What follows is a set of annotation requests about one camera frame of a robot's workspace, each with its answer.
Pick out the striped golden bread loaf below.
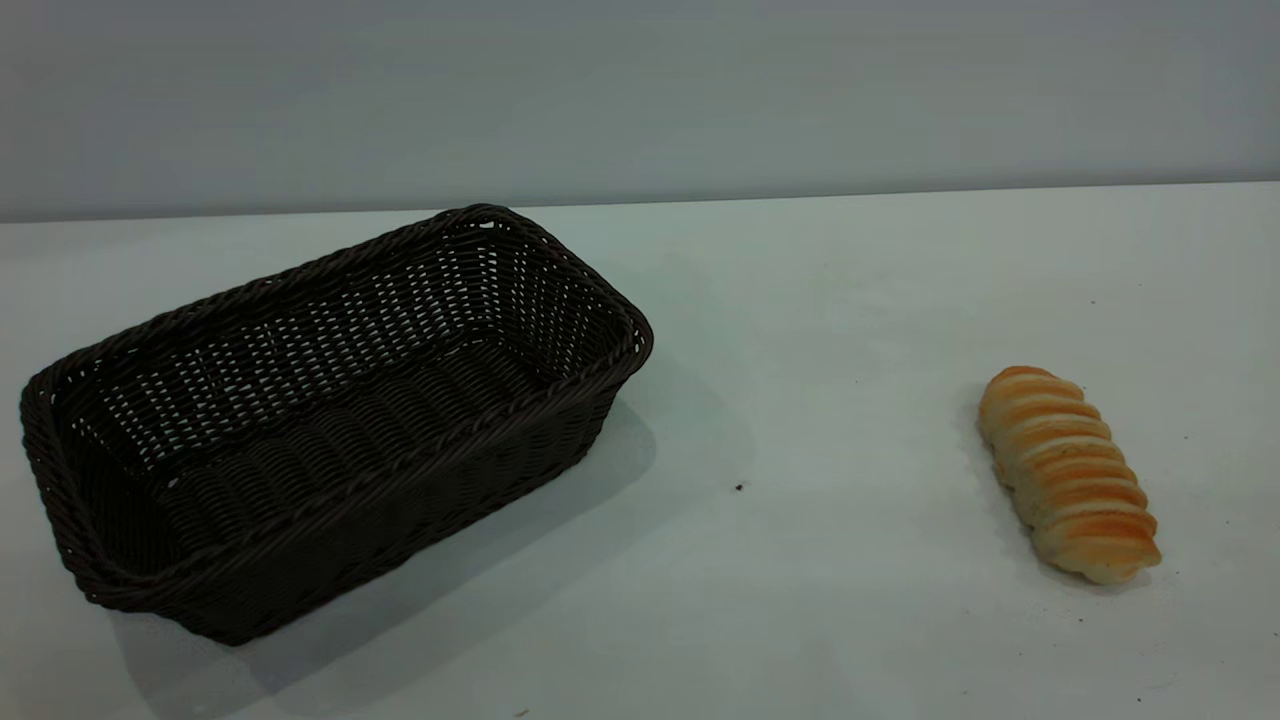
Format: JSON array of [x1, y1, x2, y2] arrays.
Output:
[[977, 365, 1163, 586]]

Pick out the dark brown woven basket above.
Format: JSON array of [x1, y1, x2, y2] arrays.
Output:
[[19, 204, 655, 647]]

